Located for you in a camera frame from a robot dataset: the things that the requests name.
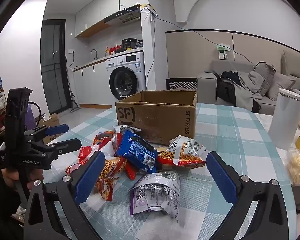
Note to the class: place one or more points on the white base cabinets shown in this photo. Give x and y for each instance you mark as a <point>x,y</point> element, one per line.
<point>90,85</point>

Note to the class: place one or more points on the dark glass door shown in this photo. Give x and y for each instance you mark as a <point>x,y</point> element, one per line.
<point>53,67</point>

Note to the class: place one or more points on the brown cardboard box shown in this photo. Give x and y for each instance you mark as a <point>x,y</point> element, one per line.
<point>160,115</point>

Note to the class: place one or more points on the silver purple snack packet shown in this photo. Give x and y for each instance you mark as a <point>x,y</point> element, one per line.
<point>126,130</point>
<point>155,192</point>

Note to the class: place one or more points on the red container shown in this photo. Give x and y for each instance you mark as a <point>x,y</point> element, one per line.
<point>115,50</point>

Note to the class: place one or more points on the red bear biscuit packet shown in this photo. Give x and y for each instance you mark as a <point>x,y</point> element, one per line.
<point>86,155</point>

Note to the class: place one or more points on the white washing machine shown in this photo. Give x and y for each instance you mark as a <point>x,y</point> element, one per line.
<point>126,80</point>

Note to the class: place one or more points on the yellow bottle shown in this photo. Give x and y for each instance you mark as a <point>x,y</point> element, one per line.
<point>107,52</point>

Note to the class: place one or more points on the white wall cabinets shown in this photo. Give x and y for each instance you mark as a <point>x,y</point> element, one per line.
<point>102,7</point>

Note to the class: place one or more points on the clear bag of noodles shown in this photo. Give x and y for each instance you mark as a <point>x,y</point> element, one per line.
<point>298,167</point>

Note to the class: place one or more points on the metal faucet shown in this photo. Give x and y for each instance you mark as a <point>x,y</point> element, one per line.
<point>93,53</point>

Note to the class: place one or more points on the white bin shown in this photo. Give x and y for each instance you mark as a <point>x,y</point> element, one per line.
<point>285,120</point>

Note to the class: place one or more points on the black rice cooker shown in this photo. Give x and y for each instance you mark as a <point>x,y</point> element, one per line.
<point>129,44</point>

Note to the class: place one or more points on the checked tablecloth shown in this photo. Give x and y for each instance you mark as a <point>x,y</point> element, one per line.
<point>227,130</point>

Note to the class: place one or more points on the black jacket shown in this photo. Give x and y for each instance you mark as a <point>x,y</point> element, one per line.
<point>227,90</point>

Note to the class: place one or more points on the white red noodle stick packet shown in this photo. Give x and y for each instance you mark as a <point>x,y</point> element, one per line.
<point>185,152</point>

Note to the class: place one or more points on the small floor cardboard box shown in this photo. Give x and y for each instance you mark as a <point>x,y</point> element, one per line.
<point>50,125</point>

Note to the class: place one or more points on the wall control panel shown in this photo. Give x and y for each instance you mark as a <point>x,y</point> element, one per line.
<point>222,53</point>

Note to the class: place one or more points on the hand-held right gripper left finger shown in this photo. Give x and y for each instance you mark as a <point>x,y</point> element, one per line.
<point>90,180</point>

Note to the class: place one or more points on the orange chocolate cookie packet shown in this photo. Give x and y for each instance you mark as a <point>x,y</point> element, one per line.
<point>102,138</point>

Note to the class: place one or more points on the stick vacuum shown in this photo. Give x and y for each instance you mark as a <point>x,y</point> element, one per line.
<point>71,97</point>

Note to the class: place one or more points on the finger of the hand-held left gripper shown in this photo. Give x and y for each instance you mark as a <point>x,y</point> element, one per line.
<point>57,129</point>
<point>67,144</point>

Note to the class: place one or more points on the white router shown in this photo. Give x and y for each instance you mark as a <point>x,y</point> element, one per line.
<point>150,9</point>

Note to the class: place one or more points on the blue snack packet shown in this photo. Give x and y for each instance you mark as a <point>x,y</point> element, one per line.
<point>137,150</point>

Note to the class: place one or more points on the grey cushion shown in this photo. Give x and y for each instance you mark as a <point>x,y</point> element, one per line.
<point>265,77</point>
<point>281,86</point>

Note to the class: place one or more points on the patterned chair back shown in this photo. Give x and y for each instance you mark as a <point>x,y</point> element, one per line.
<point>181,85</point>

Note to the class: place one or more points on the person's left hand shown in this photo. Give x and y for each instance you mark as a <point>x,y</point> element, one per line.
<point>10,174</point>

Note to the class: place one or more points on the range hood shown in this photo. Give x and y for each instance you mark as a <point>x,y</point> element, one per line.
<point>123,16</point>

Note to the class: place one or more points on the grey sofa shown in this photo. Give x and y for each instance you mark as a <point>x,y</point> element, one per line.
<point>207,85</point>

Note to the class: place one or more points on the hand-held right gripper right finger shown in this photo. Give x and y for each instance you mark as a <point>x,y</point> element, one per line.
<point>221,177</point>

